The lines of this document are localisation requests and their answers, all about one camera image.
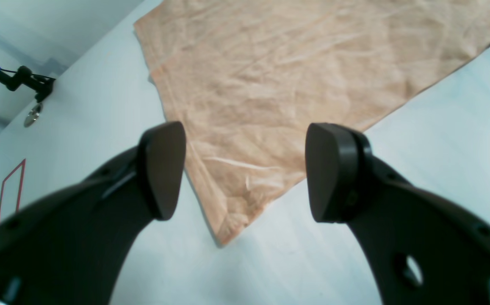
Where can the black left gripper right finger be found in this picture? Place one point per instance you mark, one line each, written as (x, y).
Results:
(422, 249)

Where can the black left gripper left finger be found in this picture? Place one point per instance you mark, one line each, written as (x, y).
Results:
(68, 248)

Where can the peach pink T-shirt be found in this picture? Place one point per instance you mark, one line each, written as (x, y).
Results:
(247, 77)

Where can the red triangle sticker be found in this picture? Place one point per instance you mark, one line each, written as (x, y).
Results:
(11, 191)

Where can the silver right cable grommet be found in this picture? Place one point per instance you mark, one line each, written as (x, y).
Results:
(33, 115)

